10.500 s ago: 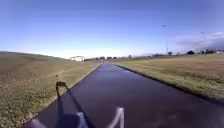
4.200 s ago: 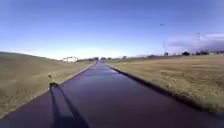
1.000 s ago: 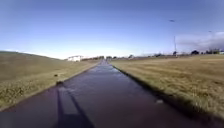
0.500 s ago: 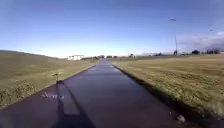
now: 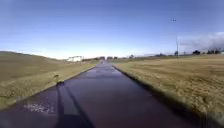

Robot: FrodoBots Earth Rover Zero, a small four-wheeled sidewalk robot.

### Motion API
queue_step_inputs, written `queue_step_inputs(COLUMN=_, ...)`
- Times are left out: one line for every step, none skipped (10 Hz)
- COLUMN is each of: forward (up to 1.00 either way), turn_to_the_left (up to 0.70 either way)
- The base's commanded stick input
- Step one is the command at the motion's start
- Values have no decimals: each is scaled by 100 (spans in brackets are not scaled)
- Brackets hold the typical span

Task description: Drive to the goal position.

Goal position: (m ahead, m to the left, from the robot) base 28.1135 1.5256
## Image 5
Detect distant buildings and trees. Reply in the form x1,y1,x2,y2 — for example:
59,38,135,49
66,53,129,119
93,54,135,61

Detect dark wet asphalt path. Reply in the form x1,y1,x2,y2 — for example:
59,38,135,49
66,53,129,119
0,60,201,128

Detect white building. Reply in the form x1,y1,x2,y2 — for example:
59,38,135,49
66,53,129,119
67,55,85,63

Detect pole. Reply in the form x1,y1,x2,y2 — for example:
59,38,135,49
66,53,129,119
175,36,180,59

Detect flat dry grass field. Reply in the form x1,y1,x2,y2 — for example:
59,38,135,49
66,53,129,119
110,53,224,125

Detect grassy hill slope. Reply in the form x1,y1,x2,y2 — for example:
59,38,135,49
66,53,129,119
0,50,101,111

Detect row of dark trees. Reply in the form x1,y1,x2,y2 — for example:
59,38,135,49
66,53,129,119
191,48,224,56

